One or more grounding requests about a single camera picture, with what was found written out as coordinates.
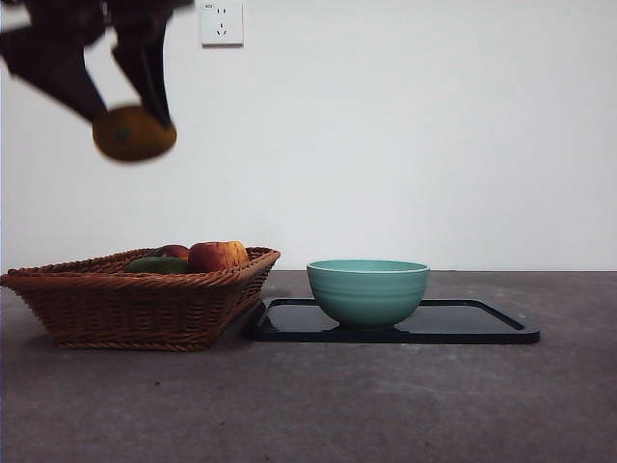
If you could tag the white wall power socket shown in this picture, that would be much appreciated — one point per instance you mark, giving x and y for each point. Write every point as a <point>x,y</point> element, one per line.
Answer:
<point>222,24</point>

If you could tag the teal ribbed bowl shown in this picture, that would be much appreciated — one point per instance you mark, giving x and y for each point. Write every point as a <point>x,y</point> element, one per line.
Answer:
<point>368,299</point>

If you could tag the red and yellow apple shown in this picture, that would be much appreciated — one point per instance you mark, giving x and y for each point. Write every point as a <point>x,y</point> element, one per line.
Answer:
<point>214,256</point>

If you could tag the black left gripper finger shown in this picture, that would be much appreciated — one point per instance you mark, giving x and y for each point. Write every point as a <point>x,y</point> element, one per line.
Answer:
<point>53,67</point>
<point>144,67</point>

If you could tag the dark red fruit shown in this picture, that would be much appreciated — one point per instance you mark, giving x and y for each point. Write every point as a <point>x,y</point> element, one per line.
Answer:
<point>173,252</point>

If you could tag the green fruit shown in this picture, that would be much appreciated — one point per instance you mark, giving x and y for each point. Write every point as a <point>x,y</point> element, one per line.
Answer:
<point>156,266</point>

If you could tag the black rectangular tray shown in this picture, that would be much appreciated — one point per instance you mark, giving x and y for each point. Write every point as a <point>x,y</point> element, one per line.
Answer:
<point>458,323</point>

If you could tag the brown wicker basket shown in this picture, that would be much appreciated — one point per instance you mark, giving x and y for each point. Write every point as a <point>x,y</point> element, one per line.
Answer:
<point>135,308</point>

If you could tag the orange brown fruit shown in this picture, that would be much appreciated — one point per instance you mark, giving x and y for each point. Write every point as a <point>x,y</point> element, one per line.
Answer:
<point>130,140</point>

